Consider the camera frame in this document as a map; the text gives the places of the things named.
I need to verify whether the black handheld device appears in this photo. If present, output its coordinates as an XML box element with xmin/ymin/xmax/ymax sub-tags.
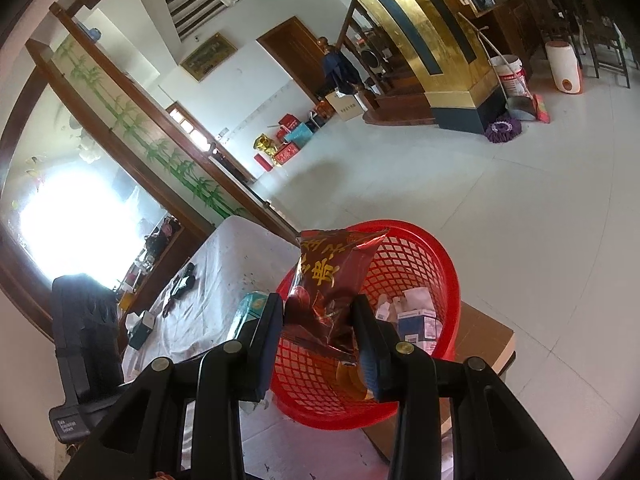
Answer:
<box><xmin>170</xmin><ymin>262</ymin><xmax>197</xmax><ymax>296</ymax></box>

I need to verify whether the dark green tissue box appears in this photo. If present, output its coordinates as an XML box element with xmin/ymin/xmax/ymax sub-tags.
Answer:
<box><xmin>127</xmin><ymin>310</ymin><xmax>156</xmax><ymax>351</ymax></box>

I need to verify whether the grey dustpan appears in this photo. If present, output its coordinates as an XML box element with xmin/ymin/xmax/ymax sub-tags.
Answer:
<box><xmin>505</xmin><ymin>95</ymin><xmax>537</xmax><ymax>121</ymax></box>

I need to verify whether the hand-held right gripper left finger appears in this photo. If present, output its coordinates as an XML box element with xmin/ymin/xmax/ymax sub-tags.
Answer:
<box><xmin>57</xmin><ymin>293</ymin><xmax>286</xmax><ymax>480</ymax></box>

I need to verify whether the wooden sideboard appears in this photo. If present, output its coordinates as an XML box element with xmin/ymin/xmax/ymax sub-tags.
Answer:
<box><xmin>115</xmin><ymin>212</ymin><xmax>216</xmax><ymax>316</ymax></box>

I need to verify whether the wooden staircase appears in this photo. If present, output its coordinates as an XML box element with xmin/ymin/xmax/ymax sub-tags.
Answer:
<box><xmin>340</xmin><ymin>0</ymin><xmax>436</xmax><ymax>126</ymax></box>

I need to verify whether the wooden chair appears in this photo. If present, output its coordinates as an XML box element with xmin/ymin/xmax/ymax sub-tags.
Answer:
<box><xmin>575</xmin><ymin>0</ymin><xmax>632</xmax><ymax>88</ymax></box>

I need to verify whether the gold foil bag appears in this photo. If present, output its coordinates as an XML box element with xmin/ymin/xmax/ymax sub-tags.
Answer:
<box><xmin>254</xmin><ymin>132</ymin><xmax>280</xmax><ymax>158</ymax></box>

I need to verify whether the red plastic basket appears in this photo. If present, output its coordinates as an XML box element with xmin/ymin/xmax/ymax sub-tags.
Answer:
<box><xmin>270</xmin><ymin>219</ymin><xmax>462</xmax><ymax>431</ymax></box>

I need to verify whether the wooden door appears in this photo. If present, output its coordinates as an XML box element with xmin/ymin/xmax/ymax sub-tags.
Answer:
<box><xmin>256</xmin><ymin>16</ymin><xmax>331</xmax><ymax>103</ymax></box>

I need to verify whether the gold pillar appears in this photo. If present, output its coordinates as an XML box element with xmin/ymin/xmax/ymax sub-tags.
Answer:
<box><xmin>320</xmin><ymin>0</ymin><xmax>511</xmax><ymax>133</ymax></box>

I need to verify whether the brown cardboard box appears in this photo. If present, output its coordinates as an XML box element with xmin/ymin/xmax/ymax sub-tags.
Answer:
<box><xmin>362</xmin><ymin>300</ymin><xmax>517</xmax><ymax>461</ymax></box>

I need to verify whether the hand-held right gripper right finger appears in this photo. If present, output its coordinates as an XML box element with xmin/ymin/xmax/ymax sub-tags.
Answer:
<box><xmin>351</xmin><ymin>295</ymin><xmax>576</xmax><ymax>480</ymax></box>

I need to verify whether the dark jacket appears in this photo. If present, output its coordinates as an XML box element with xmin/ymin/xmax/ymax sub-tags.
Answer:
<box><xmin>321</xmin><ymin>47</ymin><xmax>362</xmax><ymax>95</ymax></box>

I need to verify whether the red broom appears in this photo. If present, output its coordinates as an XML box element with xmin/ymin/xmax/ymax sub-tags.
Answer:
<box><xmin>531</xmin><ymin>92</ymin><xmax>552</xmax><ymax>123</ymax></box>

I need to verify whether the orange cardboard box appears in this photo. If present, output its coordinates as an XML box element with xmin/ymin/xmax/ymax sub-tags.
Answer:
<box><xmin>337</xmin><ymin>360</ymin><xmax>373</xmax><ymax>401</ymax></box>

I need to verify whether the green tissue pack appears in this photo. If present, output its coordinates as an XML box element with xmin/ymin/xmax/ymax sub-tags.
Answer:
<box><xmin>232</xmin><ymin>291</ymin><xmax>268</xmax><ymax>341</ymax></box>

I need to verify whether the white and orange appliance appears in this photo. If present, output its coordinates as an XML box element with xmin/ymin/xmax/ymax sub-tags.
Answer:
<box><xmin>544</xmin><ymin>40</ymin><xmax>583</xmax><ymax>95</ymax></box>

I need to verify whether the bamboo painted panel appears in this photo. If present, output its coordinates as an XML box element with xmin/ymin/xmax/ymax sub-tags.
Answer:
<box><xmin>50</xmin><ymin>40</ymin><xmax>246</xmax><ymax>221</ymax></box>

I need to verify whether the purple mop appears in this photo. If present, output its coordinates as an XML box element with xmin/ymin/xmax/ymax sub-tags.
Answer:
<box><xmin>457</xmin><ymin>10</ymin><xmax>522</xmax><ymax>142</ymax></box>

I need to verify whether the framed painting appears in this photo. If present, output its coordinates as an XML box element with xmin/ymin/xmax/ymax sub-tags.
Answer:
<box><xmin>179</xmin><ymin>31</ymin><xmax>238</xmax><ymax>83</ymax></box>

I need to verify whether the white bucket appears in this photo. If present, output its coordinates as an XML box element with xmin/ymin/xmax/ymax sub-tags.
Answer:
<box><xmin>489</xmin><ymin>55</ymin><xmax>530</xmax><ymax>98</ymax></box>

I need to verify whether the dark red snack bag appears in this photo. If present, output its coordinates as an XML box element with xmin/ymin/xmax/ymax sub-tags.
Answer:
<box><xmin>285</xmin><ymin>227</ymin><xmax>391</xmax><ymax>363</ymax></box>

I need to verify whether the blue and white box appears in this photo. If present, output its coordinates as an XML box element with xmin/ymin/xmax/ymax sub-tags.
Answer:
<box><xmin>397</xmin><ymin>309</ymin><xmax>441</xmax><ymax>356</ymax></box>

